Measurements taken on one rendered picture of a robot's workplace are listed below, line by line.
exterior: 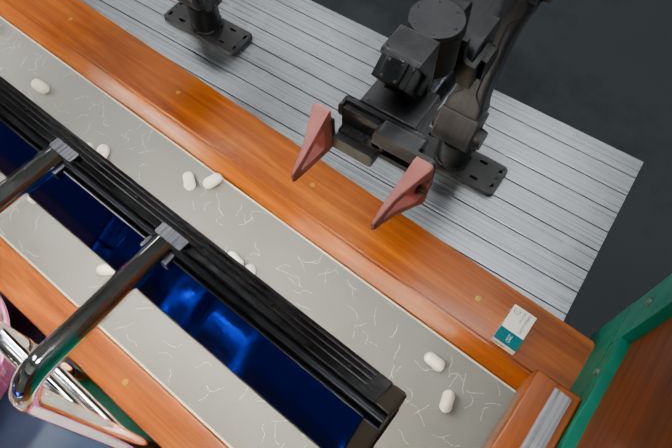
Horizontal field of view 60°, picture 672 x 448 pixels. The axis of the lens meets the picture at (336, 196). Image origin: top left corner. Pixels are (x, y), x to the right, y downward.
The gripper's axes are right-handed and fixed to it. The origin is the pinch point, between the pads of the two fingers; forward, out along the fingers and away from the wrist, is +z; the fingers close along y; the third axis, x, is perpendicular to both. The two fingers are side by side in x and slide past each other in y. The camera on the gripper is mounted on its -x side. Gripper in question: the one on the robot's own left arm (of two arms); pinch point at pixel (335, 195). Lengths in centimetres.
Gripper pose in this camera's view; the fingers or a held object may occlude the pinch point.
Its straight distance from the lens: 57.9
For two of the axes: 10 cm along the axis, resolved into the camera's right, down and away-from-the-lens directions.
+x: 0.1, 4.9, 8.7
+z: -5.7, 7.2, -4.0
